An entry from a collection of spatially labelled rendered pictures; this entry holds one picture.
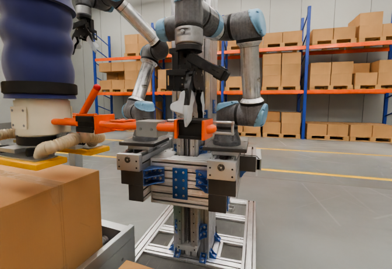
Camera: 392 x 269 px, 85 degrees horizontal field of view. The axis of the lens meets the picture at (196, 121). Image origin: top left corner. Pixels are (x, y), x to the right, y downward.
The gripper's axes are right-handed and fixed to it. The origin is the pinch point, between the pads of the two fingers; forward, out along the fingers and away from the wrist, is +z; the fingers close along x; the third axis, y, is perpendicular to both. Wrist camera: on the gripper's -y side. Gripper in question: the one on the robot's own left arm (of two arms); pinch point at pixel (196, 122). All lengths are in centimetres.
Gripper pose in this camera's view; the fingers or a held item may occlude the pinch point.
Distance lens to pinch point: 58.1
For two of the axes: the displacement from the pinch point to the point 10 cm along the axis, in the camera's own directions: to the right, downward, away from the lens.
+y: -9.2, -0.4, 3.8
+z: 0.0, 10.0, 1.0
